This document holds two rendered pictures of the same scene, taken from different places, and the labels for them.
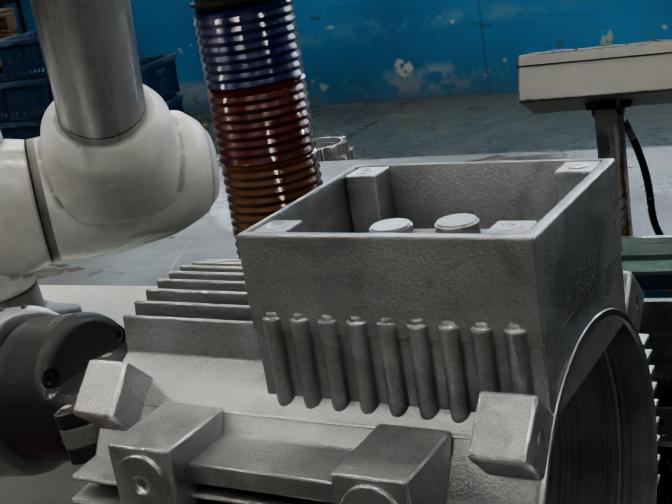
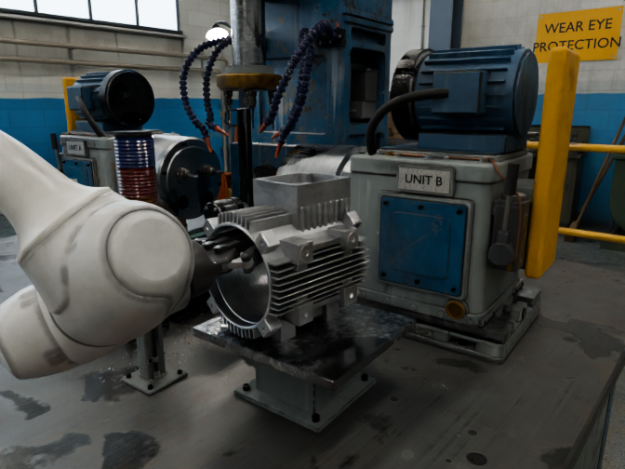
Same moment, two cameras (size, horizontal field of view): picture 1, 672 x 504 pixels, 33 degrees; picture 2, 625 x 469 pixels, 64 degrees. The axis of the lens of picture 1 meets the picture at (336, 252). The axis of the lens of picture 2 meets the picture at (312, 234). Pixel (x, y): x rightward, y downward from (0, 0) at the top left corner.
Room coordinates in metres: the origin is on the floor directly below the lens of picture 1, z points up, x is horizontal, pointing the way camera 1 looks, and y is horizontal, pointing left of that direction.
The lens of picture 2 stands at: (0.25, 0.73, 1.26)
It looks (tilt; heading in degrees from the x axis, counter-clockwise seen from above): 15 degrees down; 282
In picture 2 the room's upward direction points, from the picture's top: straight up
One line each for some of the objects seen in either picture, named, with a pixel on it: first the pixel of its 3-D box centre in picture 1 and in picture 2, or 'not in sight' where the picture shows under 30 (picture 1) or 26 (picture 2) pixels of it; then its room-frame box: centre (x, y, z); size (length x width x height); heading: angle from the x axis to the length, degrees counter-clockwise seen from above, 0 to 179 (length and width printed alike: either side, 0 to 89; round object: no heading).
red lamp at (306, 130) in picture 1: (261, 117); (137, 180); (0.68, 0.03, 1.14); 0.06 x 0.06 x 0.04
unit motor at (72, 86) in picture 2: not in sight; (100, 135); (1.33, -0.81, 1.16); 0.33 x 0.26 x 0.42; 156
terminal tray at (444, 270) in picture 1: (441, 281); (302, 200); (0.43, -0.04, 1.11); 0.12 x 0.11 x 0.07; 59
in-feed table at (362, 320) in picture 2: not in sight; (306, 355); (0.42, 0.01, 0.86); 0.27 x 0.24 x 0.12; 156
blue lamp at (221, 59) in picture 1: (248, 42); (134, 151); (0.68, 0.03, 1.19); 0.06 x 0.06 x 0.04
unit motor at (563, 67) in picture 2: not in sight; (465, 157); (0.17, -0.30, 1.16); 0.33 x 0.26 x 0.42; 156
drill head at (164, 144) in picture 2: not in sight; (163, 174); (1.06, -0.73, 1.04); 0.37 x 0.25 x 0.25; 156
